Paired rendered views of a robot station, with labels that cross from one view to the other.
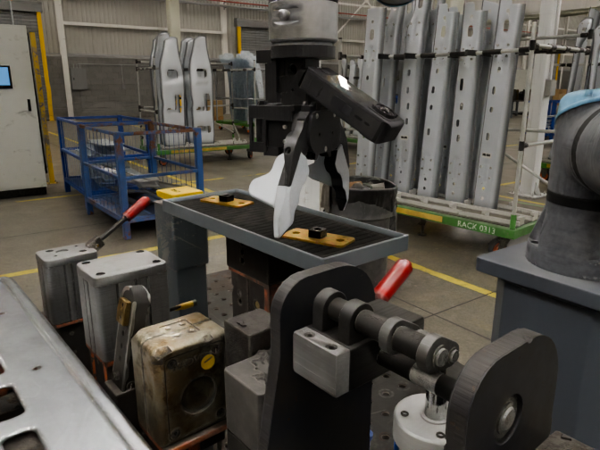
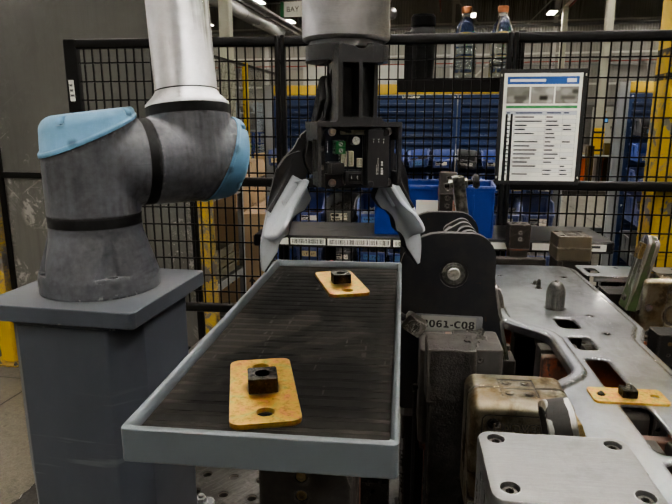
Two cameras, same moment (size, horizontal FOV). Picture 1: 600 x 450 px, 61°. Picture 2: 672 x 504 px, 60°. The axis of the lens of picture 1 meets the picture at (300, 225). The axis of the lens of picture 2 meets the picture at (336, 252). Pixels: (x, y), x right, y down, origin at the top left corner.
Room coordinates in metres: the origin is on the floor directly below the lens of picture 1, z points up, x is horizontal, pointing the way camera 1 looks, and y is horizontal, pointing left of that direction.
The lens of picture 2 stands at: (0.96, 0.37, 1.31)
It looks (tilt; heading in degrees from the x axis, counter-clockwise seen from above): 13 degrees down; 226
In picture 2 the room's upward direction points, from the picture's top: straight up
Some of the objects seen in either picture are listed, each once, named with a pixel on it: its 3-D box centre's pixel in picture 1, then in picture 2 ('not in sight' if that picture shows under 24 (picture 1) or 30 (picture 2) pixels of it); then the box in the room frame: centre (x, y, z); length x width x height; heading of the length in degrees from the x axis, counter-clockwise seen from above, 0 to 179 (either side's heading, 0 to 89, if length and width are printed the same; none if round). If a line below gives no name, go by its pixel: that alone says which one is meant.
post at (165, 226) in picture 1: (187, 317); not in sight; (0.87, 0.21, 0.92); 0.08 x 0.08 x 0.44; 40
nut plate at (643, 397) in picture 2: not in sight; (628, 392); (0.28, 0.15, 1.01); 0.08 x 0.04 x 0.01; 130
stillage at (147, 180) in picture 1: (139, 173); not in sight; (5.10, 1.60, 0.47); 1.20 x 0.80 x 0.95; 37
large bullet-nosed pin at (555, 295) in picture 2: not in sight; (555, 298); (0.02, -0.07, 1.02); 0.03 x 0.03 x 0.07
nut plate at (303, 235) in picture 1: (317, 233); (340, 278); (0.58, -0.02, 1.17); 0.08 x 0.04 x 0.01; 58
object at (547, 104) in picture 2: not in sight; (539, 127); (-0.56, -0.43, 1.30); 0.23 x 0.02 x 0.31; 130
